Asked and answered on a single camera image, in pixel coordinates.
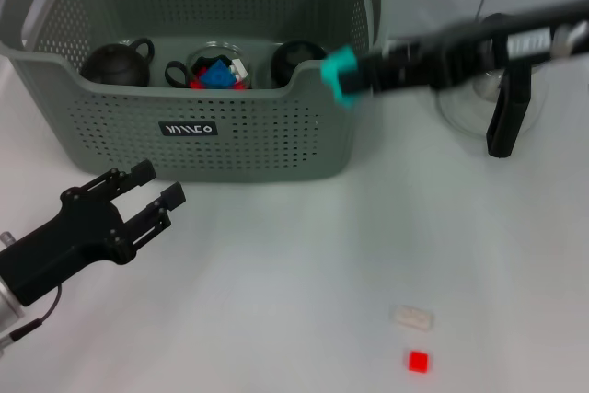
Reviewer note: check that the grey perforated storage bin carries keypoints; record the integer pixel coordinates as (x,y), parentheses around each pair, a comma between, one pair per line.
(138,153)

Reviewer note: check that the teal square toy plate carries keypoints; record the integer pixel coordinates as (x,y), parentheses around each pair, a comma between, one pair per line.
(333,71)

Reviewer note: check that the red square toy brick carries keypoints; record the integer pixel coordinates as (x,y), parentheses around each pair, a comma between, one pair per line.
(419,361)

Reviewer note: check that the long red toy brick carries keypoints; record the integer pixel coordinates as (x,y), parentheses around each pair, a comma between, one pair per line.
(238,86)

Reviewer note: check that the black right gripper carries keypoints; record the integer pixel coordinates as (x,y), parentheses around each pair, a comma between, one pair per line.
(478,52)

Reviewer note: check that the black clay teapot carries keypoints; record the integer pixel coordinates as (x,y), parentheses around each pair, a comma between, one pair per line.
(115,66)

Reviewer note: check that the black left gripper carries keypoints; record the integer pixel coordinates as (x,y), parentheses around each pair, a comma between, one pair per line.
(69,236)

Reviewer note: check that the blue square toy plate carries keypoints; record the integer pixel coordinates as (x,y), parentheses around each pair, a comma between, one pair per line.
(216,75)

